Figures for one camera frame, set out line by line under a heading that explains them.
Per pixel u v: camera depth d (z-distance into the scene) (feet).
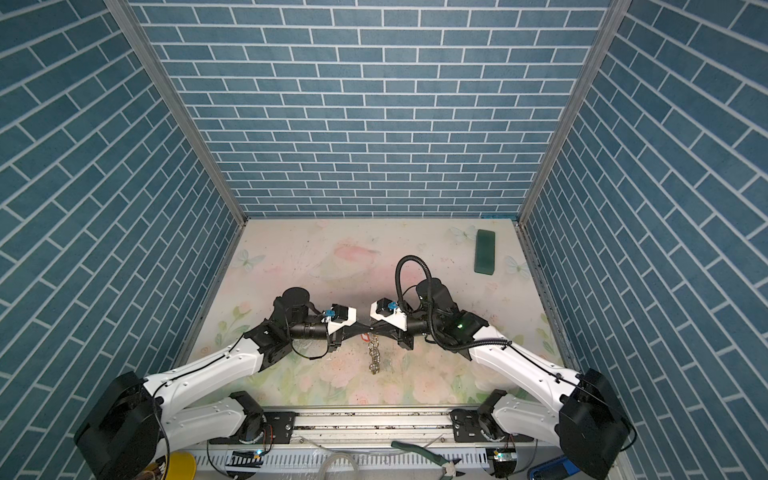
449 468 2.26
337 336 2.15
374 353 2.42
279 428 2.44
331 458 2.31
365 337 2.47
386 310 2.01
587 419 1.29
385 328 2.16
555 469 2.21
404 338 2.14
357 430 2.47
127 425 1.39
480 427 2.18
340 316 1.98
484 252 3.58
